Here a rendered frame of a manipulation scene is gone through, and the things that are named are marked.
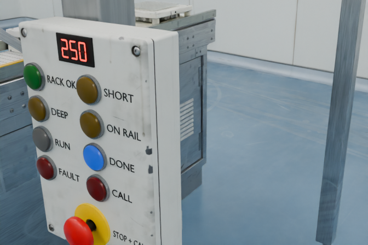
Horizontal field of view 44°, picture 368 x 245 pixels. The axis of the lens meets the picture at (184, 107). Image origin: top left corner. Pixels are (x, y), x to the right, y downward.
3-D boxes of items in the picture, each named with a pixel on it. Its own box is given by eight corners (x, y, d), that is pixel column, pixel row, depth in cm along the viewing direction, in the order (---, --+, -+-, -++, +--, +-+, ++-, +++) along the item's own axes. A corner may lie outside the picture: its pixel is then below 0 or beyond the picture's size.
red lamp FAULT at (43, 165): (52, 184, 51) (49, 162, 50) (35, 177, 52) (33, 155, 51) (57, 181, 51) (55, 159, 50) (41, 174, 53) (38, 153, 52)
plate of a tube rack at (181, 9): (156, 19, 170) (156, 13, 170) (108, 13, 184) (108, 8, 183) (193, 10, 189) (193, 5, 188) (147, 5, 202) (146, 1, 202)
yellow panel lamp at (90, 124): (98, 142, 44) (96, 116, 43) (79, 135, 45) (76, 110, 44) (104, 139, 45) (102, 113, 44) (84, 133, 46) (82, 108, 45)
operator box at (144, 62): (155, 287, 47) (144, 41, 38) (46, 232, 56) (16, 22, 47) (187, 255, 52) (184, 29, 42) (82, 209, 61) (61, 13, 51)
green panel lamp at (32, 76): (39, 93, 47) (36, 66, 46) (22, 88, 48) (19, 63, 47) (46, 91, 48) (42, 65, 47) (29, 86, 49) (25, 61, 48)
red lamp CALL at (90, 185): (104, 205, 47) (102, 182, 46) (85, 198, 48) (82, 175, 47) (109, 202, 47) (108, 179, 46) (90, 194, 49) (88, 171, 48)
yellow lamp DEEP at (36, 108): (44, 124, 48) (40, 100, 47) (27, 119, 50) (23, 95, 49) (50, 122, 49) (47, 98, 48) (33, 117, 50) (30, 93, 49)
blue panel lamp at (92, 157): (101, 175, 45) (99, 150, 44) (82, 168, 47) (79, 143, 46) (107, 171, 46) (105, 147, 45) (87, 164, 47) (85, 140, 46)
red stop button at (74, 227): (87, 261, 47) (84, 228, 46) (61, 247, 50) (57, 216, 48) (116, 238, 51) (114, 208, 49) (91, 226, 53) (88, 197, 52)
